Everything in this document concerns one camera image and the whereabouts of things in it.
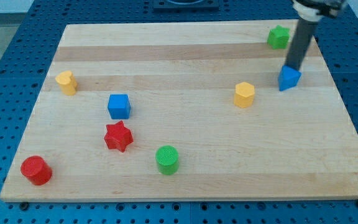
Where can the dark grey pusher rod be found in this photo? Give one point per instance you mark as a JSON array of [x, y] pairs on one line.
[[300, 42]]

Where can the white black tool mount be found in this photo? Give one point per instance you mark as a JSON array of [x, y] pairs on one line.
[[315, 10]]

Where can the green star block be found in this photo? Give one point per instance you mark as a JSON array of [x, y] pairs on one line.
[[278, 37]]

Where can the red star block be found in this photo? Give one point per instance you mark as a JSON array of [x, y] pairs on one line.
[[118, 136]]

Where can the blue triangle block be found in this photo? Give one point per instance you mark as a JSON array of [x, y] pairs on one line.
[[288, 78]]

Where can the yellow hexagon block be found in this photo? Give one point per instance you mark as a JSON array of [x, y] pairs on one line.
[[244, 94]]

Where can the wooden board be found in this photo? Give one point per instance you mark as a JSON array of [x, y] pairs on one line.
[[297, 144]]

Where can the green cylinder block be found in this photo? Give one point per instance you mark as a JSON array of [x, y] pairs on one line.
[[167, 159]]

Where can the blue cube block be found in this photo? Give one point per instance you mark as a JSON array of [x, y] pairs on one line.
[[119, 106]]

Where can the yellow heart block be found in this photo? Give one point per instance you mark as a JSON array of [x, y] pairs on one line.
[[67, 83]]

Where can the red cylinder block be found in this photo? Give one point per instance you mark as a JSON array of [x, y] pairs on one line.
[[36, 170]]

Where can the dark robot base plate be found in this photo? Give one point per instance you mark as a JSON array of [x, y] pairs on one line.
[[184, 4]]

